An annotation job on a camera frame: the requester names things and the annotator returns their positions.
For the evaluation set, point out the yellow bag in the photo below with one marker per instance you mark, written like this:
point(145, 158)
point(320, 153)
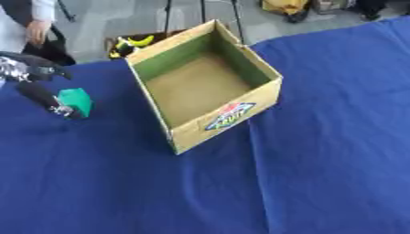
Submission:
point(286, 6)

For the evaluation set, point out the person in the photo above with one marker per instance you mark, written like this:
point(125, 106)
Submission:
point(29, 29)

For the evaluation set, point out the green block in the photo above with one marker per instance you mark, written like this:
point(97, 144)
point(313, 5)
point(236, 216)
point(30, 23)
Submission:
point(76, 100)

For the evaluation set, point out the tan cardboard box green inside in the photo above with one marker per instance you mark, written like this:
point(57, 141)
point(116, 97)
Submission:
point(203, 85)

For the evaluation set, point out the black tripod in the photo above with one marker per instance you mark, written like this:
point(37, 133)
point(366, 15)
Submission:
point(203, 15)

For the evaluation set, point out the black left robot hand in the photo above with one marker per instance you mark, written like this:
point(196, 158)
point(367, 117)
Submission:
point(37, 93)

